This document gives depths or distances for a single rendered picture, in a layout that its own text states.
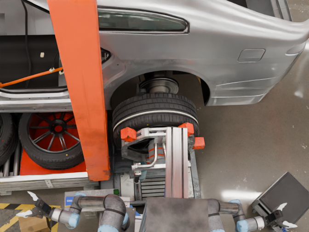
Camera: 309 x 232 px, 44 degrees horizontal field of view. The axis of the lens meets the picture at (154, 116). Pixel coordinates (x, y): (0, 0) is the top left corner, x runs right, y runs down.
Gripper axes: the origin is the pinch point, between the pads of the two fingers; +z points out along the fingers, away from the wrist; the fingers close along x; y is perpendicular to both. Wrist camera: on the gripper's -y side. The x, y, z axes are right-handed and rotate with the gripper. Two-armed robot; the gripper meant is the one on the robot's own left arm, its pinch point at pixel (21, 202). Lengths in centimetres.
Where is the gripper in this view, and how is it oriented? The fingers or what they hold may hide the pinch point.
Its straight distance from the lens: 245.7
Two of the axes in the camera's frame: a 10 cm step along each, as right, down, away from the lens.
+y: -1.1, 5.6, 8.2
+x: 2.6, -7.8, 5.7
